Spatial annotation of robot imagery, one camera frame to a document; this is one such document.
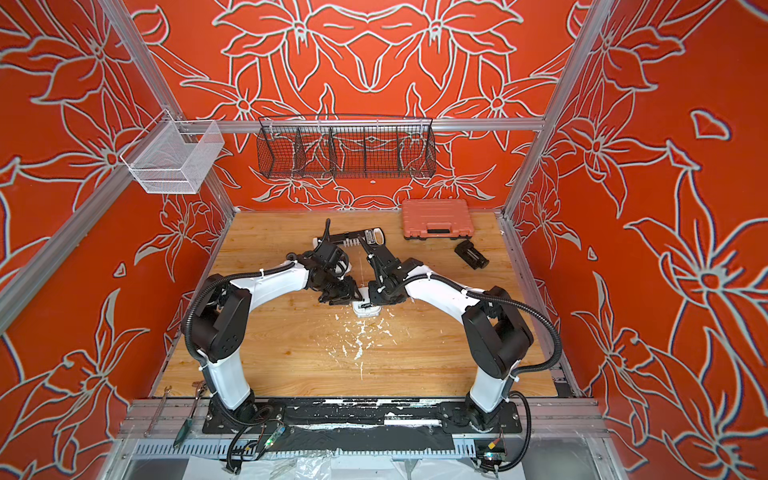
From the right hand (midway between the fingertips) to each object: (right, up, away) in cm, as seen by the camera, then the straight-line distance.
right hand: (374, 294), depth 88 cm
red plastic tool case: (+23, +24, +24) cm, 41 cm away
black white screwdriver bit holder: (0, +18, +23) cm, 29 cm away
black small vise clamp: (+33, +12, +16) cm, 38 cm away
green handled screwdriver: (-46, -22, -11) cm, 52 cm away
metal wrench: (-55, -31, -17) cm, 65 cm away
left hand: (-5, -1, +3) cm, 6 cm away
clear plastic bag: (-16, -36, -21) cm, 44 cm away
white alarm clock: (-3, -5, +1) cm, 6 cm away
